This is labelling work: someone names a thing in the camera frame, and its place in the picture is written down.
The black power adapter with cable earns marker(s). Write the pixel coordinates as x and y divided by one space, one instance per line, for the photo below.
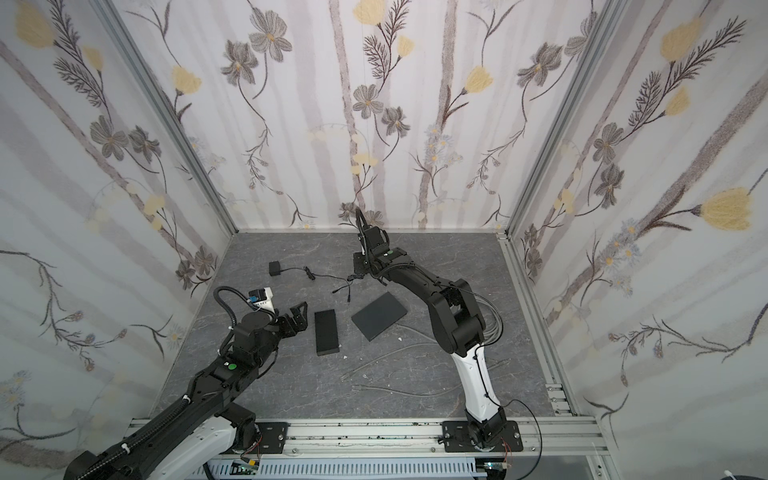
275 268

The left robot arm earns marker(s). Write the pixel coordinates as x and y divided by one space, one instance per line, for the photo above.
206 419

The white slotted cable duct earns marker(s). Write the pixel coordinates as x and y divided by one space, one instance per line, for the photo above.
352 468

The aluminium corner frame right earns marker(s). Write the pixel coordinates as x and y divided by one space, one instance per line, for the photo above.
596 44

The aluminium corner frame left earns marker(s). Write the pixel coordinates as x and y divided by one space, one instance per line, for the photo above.
150 87

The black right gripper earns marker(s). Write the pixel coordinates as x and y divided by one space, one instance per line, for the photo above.
372 253

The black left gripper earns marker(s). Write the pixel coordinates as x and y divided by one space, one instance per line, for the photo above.
288 321

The black ribbed network switch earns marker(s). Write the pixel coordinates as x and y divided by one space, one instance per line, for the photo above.
326 332

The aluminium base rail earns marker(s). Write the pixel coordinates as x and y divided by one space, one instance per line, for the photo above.
421 437

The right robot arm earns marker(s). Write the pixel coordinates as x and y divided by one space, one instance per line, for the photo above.
456 320

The grey flat network switch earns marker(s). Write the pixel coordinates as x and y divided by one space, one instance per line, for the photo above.
378 316

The aluminium corner frame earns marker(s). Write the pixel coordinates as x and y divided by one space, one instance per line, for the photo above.
596 44
150 87

